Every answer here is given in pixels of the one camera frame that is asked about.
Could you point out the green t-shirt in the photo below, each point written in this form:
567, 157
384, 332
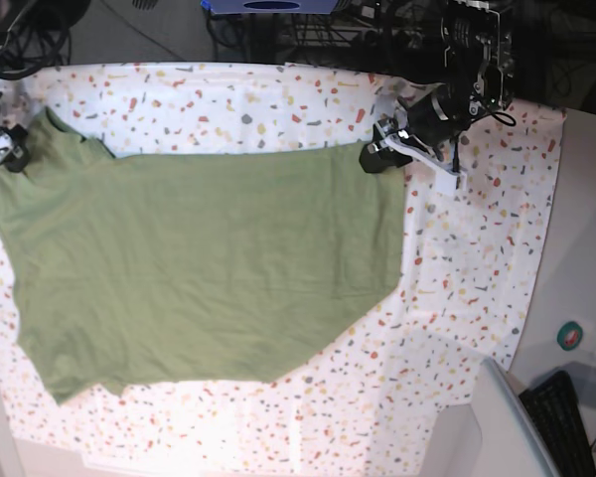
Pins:
172, 268

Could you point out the terrazzo pattern tablecloth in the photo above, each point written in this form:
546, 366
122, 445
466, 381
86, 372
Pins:
366, 404

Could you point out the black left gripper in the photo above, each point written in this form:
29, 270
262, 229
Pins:
439, 116

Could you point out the black keyboard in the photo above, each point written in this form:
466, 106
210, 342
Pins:
553, 409

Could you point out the blue box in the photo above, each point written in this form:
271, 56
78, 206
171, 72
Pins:
225, 7

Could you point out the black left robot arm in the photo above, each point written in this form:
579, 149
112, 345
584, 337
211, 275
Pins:
463, 49

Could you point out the grey monitor edge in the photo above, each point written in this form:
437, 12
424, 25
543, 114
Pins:
511, 445

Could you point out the green tape roll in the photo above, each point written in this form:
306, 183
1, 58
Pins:
569, 336

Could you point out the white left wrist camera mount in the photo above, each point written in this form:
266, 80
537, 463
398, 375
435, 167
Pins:
449, 177

